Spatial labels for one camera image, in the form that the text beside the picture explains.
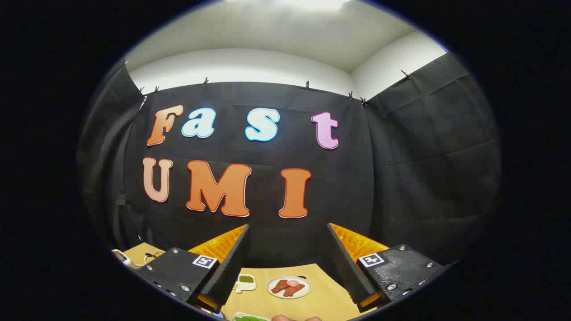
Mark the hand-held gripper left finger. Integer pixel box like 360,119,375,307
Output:
135,224,250,313

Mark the white toaster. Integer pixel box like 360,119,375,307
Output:
112,249,137,269

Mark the white oval plate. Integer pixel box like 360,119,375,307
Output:
266,276,312,299

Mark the white divided dish with beans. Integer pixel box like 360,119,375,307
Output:
234,274,257,293

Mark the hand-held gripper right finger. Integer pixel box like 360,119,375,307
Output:
327,222,449,314

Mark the row of black cloth clips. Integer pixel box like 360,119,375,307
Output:
124,59,413,107

